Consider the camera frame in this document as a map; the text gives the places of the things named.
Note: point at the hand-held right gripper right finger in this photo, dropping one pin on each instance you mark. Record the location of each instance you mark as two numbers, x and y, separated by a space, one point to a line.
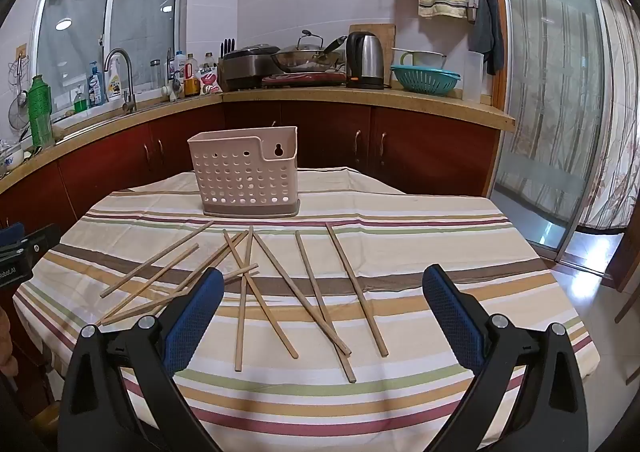
450 322

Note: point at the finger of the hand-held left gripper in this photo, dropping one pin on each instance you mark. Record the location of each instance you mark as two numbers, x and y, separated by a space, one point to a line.
10 234
42 242

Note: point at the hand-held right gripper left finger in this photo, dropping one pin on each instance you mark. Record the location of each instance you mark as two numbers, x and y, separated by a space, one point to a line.
195 317

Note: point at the bunch of wooden chopsticks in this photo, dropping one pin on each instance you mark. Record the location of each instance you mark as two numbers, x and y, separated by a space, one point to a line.
358 292

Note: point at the pink perforated utensil holder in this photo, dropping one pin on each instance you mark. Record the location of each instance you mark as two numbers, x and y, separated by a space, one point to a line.
240 182

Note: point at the blue and white porcelain bowl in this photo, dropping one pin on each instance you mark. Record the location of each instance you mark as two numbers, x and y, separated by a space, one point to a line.
11 160

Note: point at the striped tablecloth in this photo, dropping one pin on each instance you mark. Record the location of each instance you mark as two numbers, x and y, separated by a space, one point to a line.
400 252

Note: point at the hanging metal strainer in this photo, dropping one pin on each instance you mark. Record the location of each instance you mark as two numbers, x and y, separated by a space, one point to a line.
17 117

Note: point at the green plastic thermos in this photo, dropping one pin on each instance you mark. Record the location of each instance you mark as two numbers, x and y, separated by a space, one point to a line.
40 112

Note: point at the small green detergent bottle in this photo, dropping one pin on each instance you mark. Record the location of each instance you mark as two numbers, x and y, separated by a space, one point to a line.
81 103

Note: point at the blue dish soap bottle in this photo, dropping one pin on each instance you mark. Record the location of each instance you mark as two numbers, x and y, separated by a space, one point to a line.
96 87

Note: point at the white spray bottle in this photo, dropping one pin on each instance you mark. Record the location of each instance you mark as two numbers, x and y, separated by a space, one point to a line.
114 82

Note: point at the red base cabinets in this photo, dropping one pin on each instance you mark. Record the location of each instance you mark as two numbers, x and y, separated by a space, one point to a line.
425 147

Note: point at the steel kitchen faucet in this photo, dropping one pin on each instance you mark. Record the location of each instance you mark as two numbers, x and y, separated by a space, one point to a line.
129 82

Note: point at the clear glass jar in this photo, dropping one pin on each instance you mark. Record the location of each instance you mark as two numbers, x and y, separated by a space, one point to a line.
155 75

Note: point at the amber oil bottle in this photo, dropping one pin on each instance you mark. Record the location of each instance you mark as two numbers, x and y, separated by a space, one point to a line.
191 85

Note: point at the white bottle with blue cap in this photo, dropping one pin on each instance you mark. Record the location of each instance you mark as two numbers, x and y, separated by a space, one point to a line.
180 67

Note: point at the red snack bag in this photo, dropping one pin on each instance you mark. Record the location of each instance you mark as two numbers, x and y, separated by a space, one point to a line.
210 81

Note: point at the sliding kitchen window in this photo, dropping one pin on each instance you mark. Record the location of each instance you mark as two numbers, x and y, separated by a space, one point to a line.
145 22

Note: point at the translucent plastic pitcher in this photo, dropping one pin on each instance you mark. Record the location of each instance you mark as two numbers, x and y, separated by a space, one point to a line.
473 80

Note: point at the teal plastic colander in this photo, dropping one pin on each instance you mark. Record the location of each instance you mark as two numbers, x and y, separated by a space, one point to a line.
425 80

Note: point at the beige kitchen countertop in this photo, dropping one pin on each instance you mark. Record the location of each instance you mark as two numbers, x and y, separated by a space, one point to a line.
350 95

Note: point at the striped curtain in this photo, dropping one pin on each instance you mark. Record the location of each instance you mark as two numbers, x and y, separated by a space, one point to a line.
615 132

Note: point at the grey rice cooker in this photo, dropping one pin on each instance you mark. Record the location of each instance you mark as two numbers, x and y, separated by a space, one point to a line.
245 67

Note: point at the sliding glass door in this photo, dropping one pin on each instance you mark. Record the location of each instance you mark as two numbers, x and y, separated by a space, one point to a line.
540 82

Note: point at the red induction cooker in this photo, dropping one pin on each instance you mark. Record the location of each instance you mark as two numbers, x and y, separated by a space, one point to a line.
300 79

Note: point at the knife block with black knives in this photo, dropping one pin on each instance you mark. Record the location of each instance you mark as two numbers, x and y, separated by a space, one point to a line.
227 47

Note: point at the steel wok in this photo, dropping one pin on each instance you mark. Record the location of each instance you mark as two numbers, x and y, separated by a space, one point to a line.
300 61

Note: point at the steel electric kettle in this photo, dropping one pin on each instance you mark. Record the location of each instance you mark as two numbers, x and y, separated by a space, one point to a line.
367 57

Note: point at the wooden cutting board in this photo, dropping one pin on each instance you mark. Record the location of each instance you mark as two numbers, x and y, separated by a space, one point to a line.
389 47

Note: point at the glass wok lid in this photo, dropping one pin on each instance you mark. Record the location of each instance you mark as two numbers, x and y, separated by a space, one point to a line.
302 45

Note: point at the dark grey cloth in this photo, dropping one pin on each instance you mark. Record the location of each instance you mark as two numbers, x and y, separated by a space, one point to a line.
487 27

